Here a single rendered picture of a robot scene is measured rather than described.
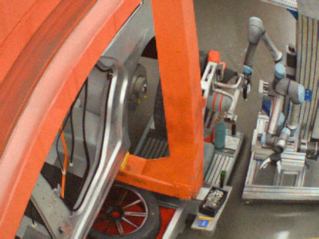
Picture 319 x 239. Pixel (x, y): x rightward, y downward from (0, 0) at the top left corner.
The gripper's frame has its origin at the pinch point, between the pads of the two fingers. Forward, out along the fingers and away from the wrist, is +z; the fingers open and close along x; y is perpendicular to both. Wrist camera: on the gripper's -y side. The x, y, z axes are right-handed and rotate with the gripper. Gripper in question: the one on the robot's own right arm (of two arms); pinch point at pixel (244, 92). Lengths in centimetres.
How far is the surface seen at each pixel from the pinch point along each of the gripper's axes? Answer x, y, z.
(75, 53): -30, 190, 157
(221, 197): 0, -27, 76
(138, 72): -76, 14, 12
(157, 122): -53, 6, 46
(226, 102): -11.8, 7.6, 19.3
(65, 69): -30, 191, 164
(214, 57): -23.1, 30.5, -0.4
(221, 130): -12.4, -9.1, 31.3
